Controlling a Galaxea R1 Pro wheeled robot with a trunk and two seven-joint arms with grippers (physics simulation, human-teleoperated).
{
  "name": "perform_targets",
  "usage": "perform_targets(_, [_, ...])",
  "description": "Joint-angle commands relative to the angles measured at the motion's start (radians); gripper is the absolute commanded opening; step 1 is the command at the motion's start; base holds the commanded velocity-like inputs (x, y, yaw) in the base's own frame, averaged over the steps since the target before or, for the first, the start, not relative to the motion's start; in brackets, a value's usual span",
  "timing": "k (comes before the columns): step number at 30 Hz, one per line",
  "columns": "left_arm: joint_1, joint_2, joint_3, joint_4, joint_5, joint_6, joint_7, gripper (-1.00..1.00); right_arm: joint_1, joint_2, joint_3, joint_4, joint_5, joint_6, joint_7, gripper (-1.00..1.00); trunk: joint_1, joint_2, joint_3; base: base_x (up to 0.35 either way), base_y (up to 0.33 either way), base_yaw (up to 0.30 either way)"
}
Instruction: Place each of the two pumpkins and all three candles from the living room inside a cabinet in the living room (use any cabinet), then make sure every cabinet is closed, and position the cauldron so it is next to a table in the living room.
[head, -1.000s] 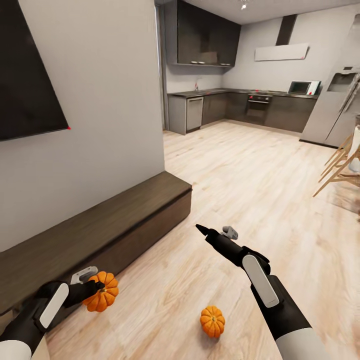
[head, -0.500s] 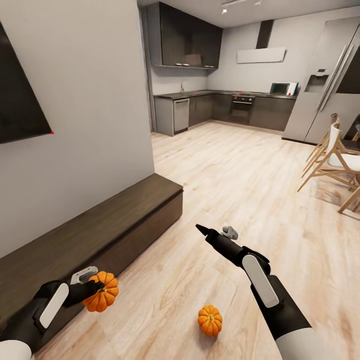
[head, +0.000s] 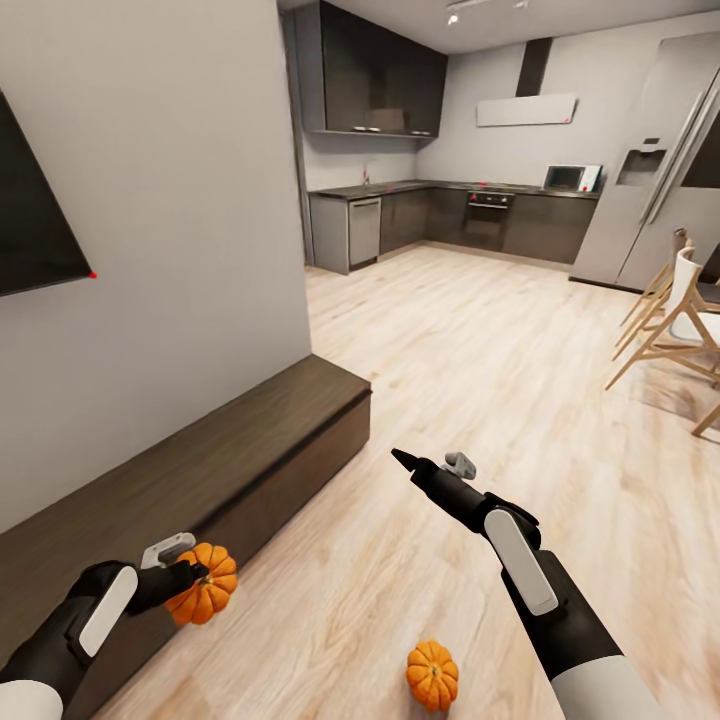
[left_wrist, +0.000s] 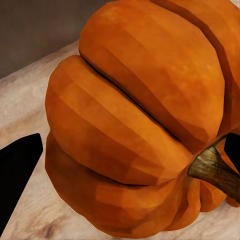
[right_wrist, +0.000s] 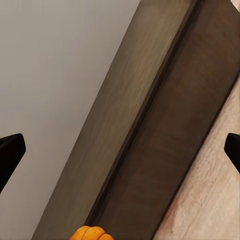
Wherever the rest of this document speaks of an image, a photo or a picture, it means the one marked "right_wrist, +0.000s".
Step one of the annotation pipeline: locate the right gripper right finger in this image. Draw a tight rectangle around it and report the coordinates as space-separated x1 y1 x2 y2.
224 133 240 173

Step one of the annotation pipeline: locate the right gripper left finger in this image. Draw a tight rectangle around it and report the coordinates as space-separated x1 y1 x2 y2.
0 133 26 193

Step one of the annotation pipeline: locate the pumpkin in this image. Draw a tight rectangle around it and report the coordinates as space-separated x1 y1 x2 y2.
69 225 114 240

